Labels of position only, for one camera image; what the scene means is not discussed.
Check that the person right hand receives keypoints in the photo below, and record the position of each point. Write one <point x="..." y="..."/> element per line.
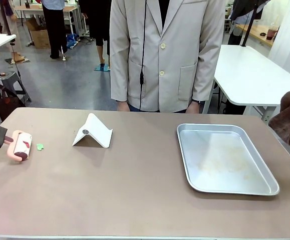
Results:
<point x="123" y="106"/>

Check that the person in beige blazer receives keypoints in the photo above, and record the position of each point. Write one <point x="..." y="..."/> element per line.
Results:
<point x="174" y="62"/>

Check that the white folded stand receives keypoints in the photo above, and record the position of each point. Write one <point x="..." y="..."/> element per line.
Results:
<point x="97" y="135"/>

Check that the person left forearm beige sleeve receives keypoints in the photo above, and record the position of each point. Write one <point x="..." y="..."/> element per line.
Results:
<point x="206" y="77"/>

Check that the cardboard box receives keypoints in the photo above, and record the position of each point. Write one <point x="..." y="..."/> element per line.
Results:
<point x="40" y="38"/>

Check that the teal slippers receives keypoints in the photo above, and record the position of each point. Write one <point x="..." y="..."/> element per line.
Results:
<point x="101" y="67"/>

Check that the bystander in black shorts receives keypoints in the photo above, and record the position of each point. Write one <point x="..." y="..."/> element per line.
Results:
<point x="98" y="25"/>

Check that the black inner shirt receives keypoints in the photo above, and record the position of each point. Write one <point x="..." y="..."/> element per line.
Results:
<point x="165" y="10"/>

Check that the bystander in black trousers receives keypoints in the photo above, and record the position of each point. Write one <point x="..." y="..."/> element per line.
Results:
<point x="55" y="25"/>

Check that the black stand pole with jacket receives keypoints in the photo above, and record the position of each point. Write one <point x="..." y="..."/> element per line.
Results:
<point x="247" y="30"/>

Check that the pink lint roller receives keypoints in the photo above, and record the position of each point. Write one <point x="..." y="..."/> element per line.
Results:
<point x="22" y="146"/>

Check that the large white table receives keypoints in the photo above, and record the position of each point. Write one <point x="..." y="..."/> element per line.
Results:
<point x="247" y="75"/>

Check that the person right forearm beige sleeve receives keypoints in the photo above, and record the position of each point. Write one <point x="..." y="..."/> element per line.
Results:
<point x="118" y="80"/>

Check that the hanging black jacket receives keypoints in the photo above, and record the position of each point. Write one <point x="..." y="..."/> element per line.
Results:
<point x="245" y="7"/>

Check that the person left hand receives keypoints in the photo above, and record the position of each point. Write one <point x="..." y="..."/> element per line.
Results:
<point x="192" y="108"/>

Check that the blue plastic bag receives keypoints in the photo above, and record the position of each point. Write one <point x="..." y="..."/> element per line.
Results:
<point x="72" y="41"/>

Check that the metal tray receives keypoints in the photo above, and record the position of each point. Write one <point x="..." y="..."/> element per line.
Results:
<point x="222" y="175"/>

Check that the black wristwatch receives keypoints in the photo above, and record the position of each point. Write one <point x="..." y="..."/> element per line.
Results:
<point x="196" y="101"/>

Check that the grey stool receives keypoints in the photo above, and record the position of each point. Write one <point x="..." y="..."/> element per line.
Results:
<point x="14" y="75"/>

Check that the wooden desk with white legs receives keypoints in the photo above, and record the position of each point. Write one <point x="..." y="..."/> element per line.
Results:
<point x="34" y="8"/>

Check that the red drink cup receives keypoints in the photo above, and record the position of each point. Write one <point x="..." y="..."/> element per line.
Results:
<point x="272" y="35"/>

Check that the wooden workbench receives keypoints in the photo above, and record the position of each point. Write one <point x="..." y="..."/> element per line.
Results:
<point x="252" y="31"/>

